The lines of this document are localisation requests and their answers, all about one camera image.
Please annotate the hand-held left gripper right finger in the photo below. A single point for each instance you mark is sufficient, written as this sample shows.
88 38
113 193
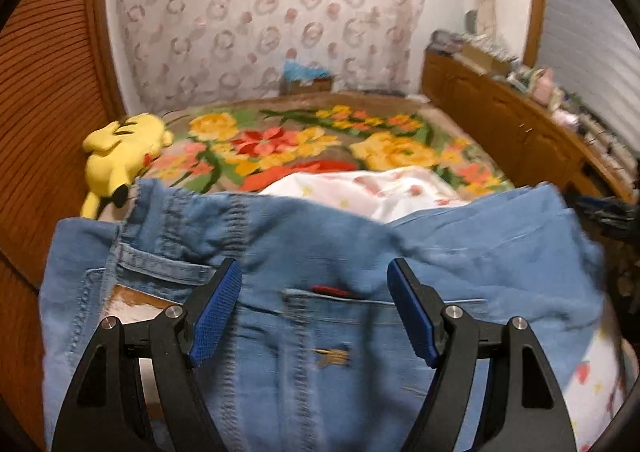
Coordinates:
412 312

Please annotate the long wooden cabinet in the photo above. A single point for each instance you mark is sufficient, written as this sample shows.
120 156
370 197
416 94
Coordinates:
500 106

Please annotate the yellow plush toy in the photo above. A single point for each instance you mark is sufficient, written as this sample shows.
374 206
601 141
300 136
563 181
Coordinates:
120 151

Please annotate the wooden louvered door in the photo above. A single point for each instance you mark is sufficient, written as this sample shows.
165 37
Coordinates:
50 81

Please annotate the small cardboard box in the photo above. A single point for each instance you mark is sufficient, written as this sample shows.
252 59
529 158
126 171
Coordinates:
310 85

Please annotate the floral patterned blanket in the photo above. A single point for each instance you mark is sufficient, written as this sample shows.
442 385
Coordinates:
300 141

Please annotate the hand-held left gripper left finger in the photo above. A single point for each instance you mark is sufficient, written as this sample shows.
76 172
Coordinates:
215 312

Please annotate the blue crumpled bag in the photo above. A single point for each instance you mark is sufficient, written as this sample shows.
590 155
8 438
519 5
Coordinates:
300 69

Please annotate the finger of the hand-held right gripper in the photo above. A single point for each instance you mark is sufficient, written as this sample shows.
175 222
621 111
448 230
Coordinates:
607 217

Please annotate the white flower print sheet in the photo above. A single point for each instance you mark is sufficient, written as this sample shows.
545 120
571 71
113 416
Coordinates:
400 192

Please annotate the light blue denim pants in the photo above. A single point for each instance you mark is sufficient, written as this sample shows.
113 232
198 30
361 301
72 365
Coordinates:
325 242

